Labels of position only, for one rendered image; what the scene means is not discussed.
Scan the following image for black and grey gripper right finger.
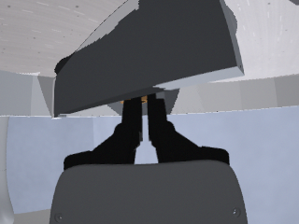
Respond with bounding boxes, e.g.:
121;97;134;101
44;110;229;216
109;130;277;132
147;93;230;165

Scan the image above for bronze bushing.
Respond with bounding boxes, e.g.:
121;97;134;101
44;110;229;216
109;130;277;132
141;96;147;104

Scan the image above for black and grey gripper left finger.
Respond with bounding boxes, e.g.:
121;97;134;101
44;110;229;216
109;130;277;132
64;96;143;170

